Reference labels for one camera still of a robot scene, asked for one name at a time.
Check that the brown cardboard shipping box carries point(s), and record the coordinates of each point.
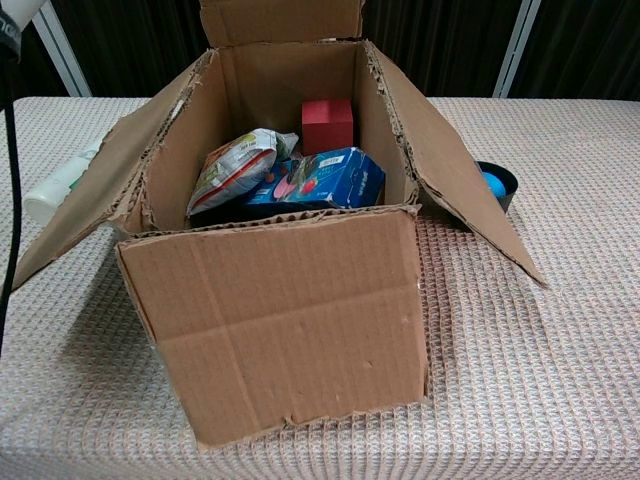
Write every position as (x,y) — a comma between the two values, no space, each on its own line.
(280,325)

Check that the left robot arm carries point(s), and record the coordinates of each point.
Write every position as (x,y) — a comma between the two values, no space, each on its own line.
(27,10)

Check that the red cube box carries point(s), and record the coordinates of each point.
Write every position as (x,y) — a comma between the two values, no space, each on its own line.
(327,125)

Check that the blue printed carton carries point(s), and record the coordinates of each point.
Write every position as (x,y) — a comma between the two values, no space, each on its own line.
(345,180)

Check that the white green snack bag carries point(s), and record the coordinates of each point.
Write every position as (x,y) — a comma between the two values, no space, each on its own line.
(235,170)

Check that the blue ball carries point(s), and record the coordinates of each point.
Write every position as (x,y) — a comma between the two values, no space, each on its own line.
(495,184)

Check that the black round cup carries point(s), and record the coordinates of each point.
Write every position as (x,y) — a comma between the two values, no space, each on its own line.
(511,192)

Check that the black pleated curtain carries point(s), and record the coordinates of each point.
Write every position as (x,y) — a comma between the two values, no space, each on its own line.
(435,45)
(140,45)
(585,50)
(30,75)

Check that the beige woven tablecloth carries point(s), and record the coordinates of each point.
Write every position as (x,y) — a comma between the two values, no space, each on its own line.
(525,375)

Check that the white bag roll green label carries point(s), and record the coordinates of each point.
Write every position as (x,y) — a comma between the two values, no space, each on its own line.
(50,195)

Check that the white metal frame post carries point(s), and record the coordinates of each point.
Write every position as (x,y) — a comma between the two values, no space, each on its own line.
(515,50)
(65,55)

